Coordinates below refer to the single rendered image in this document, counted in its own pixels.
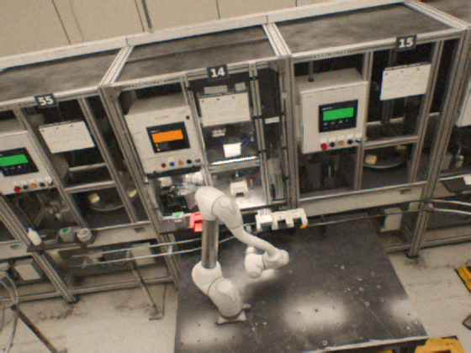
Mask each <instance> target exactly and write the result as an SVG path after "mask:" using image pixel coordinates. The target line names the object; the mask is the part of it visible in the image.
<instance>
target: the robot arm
mask: <svg viewBox="0 0 471 353"><path fill-rule="evenodd" d="M195 199H196V201H197V203H198V210H199V212H200V215H201V217H203V223H202V251H201V261H200V262H199V263H198V264H197V265H196V266H195V267H194V269H193V273H192V275H193V280H194V282H195V283H196V285H197V286H198V287H199V289H200V290H201V291H202V292H204V293H205V294H207V295H208V296H209V297H210V298H211V299H212V301H213V302H214V305H215V306H217V308H218V320H217V323H218V324H219V325H221V324H226V323H231V322H238V321H241V322H245V320H246V318H245V310H247V309H250V308H251V305H250V304H244V300H245V299H244V297H243V296H241V294H240V292H239V289H238V287H237V286H236V284H235V283H234V282H233V281H231V280H230V279H229V278H223V277H222V272H221V269H220V264H219V263H218V262H217V248H218V233H219V219H220V220H222V221H224V222H225V224H226V226H227V227H228V228H229V229H230V232H231V233H233V235H234V236H235V237H236V238H237V239H238V240H240V241H242V242H244V243H246V244H247V245H246V274H247V275H248V277H249V278H258V277H260V275H261V272H262V271H264V270H268V269H275V268H278V267H280V266H284V265H286V264H287V263H288V262H289V257H288V252H287V251H286V250H279V249H277V248H274V247H273V246H272V245H271V244H269V243H267V242H266V241H264V240H261V239H259V238H257V237H256V236H254V235H251V227H250V225H249V226H246V231H245V230H244V226H243V218H242V216H241V211H240V209H239V207H238V205H237V203H236V202H235V201H234V200H232V199H231V198H229V197H227V196H226V195H225V194H224V193H222V192H221V191H219V190H218V189H216V188H214V187H211V186H206V187H200V188H199V189H198V191H197V192H196V195H195ZM257 248H261V249H262V250H265V253H264V254H262V255H258V251H257Z"/></svg>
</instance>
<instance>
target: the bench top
mask: <svg viewBox="0 0 471 353"><path fill-rule="evenodd" d="M325 234H326V236H323V235H322V231H321V228H320V226H319V225H318V226H312V227H306V228H302V229H296V231H294V232H282V233H276V234H270V233H269V232H266V233H261V240H264V241H266V242H267V243H269V244H271V245H272V246H273V247H274V248H277V249H279V250H286V251H287V252H288V257H289V262H288V263H287V264H286V265H284V266H280V267H278V268H275V269H268V270H264V271H262V272H261V275H260V277H258V278H249V277H248V275H247V274H246V245H247V244H246V243H244V242H242V241H240V240H238V239H237V238H234V239H231V240H227V241H225V242H222V243H219V244H218V248H217V262H218V263H219V264H220V269H221V272H222V277H223V278H229V279H230V280H231V281H233V282H234V283H235V284H236V286H237V287H238V289H239V292H240V294H241V296H243V297H244V299H245V300H244V304H250V305H251V308H250V309H247V310H245V318H246V320H245V322H241V321H238V322H231V323H226V324H221V325H219V324H218V323H217V320H218V308H217V306H215V305H214V302H213V301H212V299H211V298H210V297H209V296H208V295H207V294H205V293H204V292H202V291H201V290H200V289H199V287H198V286H197V285H196V283H195V282H194V280H193V275H192V273H193V269H194V267H195V266H196V265H197V264H198V263H199V262H200V261H201V251H202V249H199V250H194V251H189V252H184V253H182V259H181V269H180V279H179V289H178V299H177V317H176V328H175V337H174V346H173V353H334V352H341V351H347V350H359V349H366V348H372V347H380V346H386V345H397V344H404V343H410V342H416V341H423V340H429V337H428V335H427V332H426V329H425V328H424V326H423V324H422V322H421V320H420V318H418V314H417V312H416V310H415V308H414V306H413V305H412V303H411V301H410V299H409V296H408V294H407V292H406V290H405V289H404V287H403V285H402V283H401V282H400V278H399V277H398V275H397V273H396V270H395V269H394V267H393V265H392V263H391V262H390V260H389V257H388V255H387V253H386V251H385V249H384V247H383V245H382V243H381V242H380V240H379V238H378V235H377V233H376V231H375V229H374V228H373V226H372V224H371V222H370V220H369V219H358V220H352V221H346V222H340V223H334V224H327V225H326V227H325ZM381 258H384V259H383V260H381ZM356 274H357V277H356V276H355V275H356ZM323 279H325V282H324V281H323ZM384 300H385V302H384ZM182 342H183V344H182V345H181V343H182Z"/></svg>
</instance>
